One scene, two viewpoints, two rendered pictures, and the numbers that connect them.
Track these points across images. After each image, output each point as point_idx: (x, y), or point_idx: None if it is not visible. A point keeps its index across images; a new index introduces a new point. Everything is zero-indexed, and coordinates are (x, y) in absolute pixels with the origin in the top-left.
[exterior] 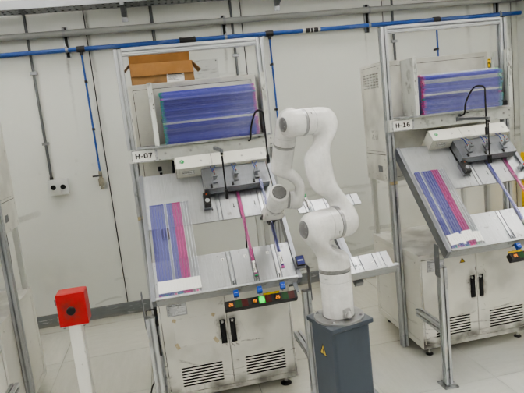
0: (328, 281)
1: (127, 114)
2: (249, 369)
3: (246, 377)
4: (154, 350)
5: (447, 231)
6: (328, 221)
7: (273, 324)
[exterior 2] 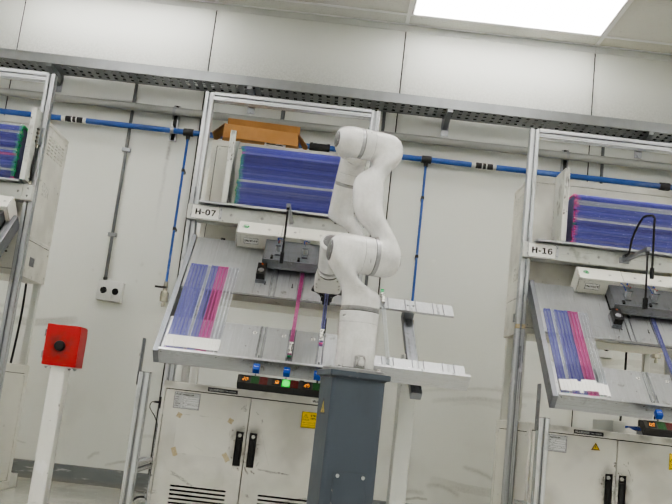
0: (345, 318)
1: (201, 163)
2: None
3: None
4: (137, 416)
5: (562, 374)
6: (358, 243)
7: (306, 460)
